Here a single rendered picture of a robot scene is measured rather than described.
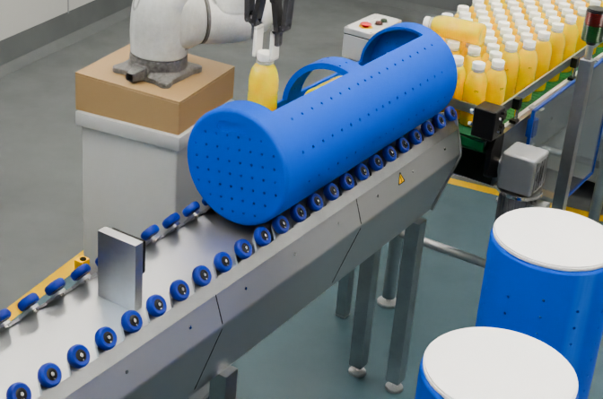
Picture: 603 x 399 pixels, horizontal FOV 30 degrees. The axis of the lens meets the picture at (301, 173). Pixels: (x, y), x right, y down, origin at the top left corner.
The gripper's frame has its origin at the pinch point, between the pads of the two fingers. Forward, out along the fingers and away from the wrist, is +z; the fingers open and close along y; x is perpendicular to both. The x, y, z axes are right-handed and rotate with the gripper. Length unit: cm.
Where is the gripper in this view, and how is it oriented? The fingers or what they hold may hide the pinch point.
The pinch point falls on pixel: (266, 43)
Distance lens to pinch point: 255.1
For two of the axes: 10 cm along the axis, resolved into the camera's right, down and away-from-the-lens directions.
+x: 5.4, -3.3, 7.7
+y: 8.4, 2.9, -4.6
